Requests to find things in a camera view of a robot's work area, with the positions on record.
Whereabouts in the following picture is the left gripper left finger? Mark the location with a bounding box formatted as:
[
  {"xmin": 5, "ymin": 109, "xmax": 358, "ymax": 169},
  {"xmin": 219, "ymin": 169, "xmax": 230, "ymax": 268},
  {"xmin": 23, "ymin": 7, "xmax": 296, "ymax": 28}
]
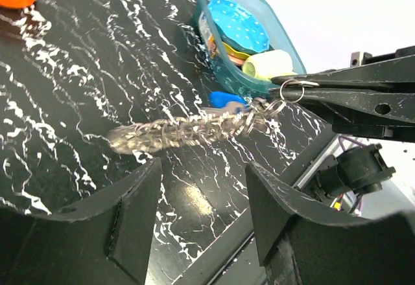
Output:
[{"xmin": 1, "ymin": 158, "xmax": 161, "ymax": 284}]

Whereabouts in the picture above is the blue-headed key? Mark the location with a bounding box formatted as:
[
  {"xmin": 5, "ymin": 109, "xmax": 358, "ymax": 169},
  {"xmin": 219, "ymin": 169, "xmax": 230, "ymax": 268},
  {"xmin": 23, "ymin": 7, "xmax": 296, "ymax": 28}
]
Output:
[{"xmin": 205, "ymin": 91, "xmax": 248, "ymax": 115}]

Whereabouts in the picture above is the teal plastic container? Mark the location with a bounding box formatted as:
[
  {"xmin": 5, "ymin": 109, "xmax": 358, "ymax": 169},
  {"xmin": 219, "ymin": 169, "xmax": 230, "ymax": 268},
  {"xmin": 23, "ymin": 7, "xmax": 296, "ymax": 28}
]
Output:
[{"xmin": 193, "ymin": 0, "xmax": 306, "ymax": 97}]

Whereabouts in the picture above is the yellow plate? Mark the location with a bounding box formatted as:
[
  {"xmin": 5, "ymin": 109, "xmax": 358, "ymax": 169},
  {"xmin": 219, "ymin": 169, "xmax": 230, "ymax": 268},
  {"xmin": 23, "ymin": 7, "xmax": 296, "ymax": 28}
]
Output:
[{"xmin": 222, "ymin": 41, "xmax": 250, "ymax": 60}]

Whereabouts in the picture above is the pink plate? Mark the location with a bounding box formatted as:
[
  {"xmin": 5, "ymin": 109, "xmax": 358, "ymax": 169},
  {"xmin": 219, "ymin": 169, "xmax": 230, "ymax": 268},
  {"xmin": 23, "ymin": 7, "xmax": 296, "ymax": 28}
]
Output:
[{"xmin": 228, "ymin": 54, "xmax": 245, "ymax": 68}]

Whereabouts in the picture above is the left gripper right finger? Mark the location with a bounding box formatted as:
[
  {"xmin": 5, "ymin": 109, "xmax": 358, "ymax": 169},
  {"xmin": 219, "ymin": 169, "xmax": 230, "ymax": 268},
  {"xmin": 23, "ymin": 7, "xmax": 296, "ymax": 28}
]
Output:
[{"xmin": 245, "ymin": 163, "xmax": 414, "ymax": 284}]

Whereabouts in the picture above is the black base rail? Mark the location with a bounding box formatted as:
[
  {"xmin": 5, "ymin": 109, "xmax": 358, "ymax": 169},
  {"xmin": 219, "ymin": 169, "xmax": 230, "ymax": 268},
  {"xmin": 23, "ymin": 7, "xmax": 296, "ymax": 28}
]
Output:
[{"xmin": 171, "ymin": 126, "xmax": 396, "ymax": 285}]

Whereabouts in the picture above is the blue polka dot plate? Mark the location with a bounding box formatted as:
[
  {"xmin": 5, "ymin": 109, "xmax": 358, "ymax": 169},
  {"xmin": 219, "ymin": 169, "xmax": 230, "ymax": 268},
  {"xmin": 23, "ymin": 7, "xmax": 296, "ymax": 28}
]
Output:
[{"xmin": 207, "ymin": 0, "xmax": 270, "ymax": 55}]

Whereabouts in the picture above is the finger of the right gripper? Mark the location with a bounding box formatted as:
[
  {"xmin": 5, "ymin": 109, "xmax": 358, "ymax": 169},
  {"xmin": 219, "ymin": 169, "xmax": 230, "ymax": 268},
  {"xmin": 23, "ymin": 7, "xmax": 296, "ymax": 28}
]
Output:
[
  {"xmin": 270, "ymin": 87, "xmax": 414, "ymax": 143},
  {"xmin": 271, "ymin": 46, "xmax": 414, "ymax": 86}
]

